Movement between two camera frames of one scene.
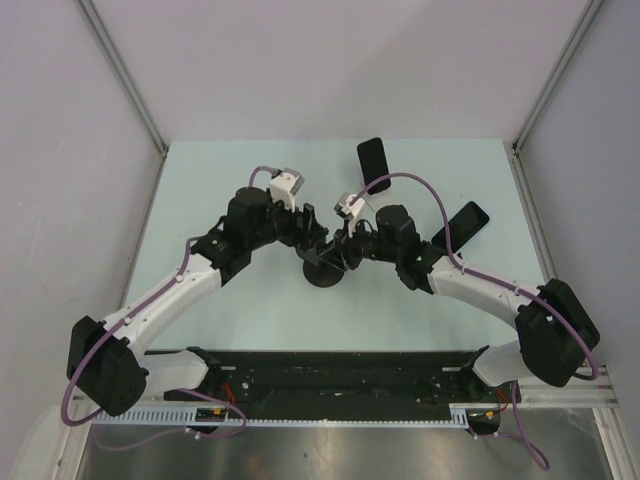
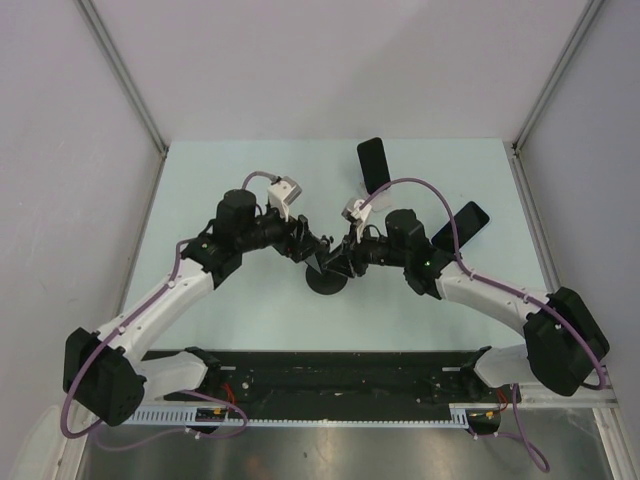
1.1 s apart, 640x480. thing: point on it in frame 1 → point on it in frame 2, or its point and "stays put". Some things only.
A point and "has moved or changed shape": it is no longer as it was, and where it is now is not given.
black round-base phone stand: (322, 274) has moved or changed shape
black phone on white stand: (374, 164) stays put
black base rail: (257, 379) stays put
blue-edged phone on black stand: (463, 227) stays put
